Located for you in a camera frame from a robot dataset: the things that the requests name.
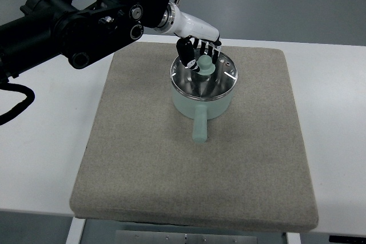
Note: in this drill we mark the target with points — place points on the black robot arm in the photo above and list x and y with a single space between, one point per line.
85 31

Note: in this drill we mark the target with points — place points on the mint green saucepan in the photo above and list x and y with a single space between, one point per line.
201 109

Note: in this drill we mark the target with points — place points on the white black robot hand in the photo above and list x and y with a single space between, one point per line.
185 25

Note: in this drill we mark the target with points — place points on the beige fabric mat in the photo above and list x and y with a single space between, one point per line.
141 164

